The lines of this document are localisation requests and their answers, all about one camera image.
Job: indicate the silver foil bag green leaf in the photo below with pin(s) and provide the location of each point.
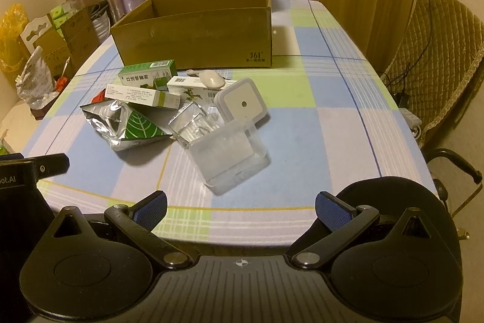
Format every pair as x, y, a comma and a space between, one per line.
140, 126

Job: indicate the white plastic scoop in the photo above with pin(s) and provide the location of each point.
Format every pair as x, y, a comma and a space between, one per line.
211, 79

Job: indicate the white power strip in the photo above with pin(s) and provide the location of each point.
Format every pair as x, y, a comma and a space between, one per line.
412, 117

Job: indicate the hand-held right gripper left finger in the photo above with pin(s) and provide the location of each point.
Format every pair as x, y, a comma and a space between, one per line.
153, 207

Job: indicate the white square night light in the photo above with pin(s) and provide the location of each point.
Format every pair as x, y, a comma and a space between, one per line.
242, 99

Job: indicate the yellow plastic bag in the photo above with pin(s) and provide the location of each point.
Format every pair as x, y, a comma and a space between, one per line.
13, 31

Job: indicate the white card packaging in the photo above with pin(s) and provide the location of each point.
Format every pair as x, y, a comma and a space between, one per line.
34, 33

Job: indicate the clear plastic package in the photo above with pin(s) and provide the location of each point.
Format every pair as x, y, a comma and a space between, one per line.
187, 122

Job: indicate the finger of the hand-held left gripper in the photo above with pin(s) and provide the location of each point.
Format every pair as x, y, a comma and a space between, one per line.
51, 164

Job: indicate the white and green slim box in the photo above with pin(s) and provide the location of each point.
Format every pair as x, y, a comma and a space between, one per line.
136, 94

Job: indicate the brown cardboard box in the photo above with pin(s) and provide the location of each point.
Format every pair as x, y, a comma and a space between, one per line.
196, 39

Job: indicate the green medicine box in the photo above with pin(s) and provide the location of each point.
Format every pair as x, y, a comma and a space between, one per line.
145, 75

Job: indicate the frosted plastic container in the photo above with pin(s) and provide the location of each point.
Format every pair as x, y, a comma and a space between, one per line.
227, 156

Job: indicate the black metal chair frame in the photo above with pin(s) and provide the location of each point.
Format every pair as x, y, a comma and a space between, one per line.
453, 156

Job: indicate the white box with plant print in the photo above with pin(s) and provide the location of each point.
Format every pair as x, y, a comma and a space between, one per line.
193, 86

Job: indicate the quilted chair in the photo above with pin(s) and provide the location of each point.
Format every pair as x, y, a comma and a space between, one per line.
435, 54

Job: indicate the brown storage carton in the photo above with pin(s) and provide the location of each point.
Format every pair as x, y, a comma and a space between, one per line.
75, 31

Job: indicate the crumpled silver bag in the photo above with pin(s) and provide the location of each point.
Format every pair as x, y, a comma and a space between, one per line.
36, 81

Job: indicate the green packet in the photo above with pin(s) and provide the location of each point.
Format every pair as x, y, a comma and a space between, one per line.
60, 14

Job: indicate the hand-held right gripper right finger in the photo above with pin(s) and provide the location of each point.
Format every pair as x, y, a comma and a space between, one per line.
332, 209

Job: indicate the stacked metal bowls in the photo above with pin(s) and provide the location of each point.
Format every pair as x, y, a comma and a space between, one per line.
101, 24

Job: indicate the small red packet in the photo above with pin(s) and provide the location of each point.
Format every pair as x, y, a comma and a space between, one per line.
99, 97

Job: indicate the slim tool with red end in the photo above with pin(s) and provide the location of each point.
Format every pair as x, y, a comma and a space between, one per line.
62, 81

